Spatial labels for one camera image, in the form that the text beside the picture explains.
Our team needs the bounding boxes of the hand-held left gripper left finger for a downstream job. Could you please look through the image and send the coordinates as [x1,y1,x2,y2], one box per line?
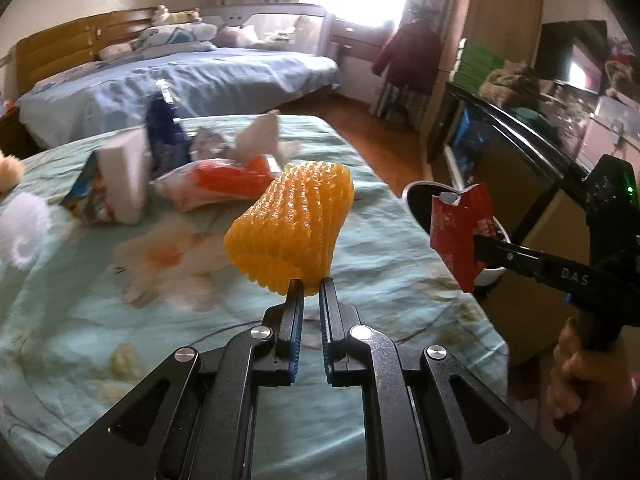
[45,279,306,480]

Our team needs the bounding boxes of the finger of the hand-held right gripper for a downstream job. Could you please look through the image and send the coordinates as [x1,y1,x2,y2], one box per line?
[472,234,545,284]

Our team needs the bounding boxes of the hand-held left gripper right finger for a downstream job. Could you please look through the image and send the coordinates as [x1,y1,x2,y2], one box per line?
[318,277,571,480]

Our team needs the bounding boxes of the white trash bin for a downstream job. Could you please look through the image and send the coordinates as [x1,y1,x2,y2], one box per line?
[402,180,513,286]

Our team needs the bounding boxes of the red foil wrapper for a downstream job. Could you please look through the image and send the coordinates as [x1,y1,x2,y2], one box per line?
[430,182,496,293]

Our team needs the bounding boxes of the orange foam fruit net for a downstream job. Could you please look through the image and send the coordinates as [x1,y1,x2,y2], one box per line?
[223,160,355,296]

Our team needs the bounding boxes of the red and blue snack packet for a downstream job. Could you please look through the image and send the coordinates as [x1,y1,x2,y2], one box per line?
[60,152,115,224]

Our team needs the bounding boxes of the person's right hand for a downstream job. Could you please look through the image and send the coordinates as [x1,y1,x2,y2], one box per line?
[546,317,636,431]

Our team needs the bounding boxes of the orange and white packet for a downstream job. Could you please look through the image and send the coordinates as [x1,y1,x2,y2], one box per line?
[154,155,282,212]

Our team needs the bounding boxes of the brown fluffy cloth pile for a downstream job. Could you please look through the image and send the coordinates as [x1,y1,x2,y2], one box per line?
[479,62,542,107]

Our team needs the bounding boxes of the black television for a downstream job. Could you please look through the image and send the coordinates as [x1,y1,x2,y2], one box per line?
[537,20,608,95]

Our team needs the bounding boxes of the white crumpled tissue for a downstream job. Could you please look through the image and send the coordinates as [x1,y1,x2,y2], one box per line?
[234,110,302,162]

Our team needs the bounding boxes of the striped cloth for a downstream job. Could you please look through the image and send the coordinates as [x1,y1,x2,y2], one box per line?
[375,84,427,127]

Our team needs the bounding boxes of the stack of green boxes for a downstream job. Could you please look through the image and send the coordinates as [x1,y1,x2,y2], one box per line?
[452,37,507,92]

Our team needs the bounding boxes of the white carton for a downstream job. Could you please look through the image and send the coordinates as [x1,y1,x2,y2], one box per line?
[97,127,153,224]

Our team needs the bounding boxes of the dark red coat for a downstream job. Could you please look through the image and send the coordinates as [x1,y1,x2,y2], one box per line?
[372,17,444,95]

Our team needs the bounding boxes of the dark blue packet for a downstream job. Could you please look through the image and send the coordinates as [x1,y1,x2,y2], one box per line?
[145,80,189,177]

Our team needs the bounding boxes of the wooden wardrobe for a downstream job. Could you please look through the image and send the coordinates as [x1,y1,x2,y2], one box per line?
[420,0,546,146]

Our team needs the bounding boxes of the bed with blue sheet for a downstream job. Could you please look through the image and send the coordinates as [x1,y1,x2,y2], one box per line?
[17,47,341,148]

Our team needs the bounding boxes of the white fluffy toy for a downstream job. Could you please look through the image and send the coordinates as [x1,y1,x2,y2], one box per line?
[0,192,52,269]

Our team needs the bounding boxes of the grey baby crib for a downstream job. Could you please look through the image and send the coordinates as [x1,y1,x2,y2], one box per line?
[200,2,337,58]

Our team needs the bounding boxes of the peach plush toy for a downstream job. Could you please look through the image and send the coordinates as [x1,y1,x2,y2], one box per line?
[0,152,24,194]

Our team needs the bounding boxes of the white pillow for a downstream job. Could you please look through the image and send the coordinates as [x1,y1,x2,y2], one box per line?
[98,40,137,61]

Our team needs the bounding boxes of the plush toys on headboard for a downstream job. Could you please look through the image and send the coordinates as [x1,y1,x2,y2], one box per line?
[151,5,202,26]

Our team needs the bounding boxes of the wooden headboard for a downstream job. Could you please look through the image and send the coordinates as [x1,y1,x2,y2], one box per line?
[10,7,161,106]

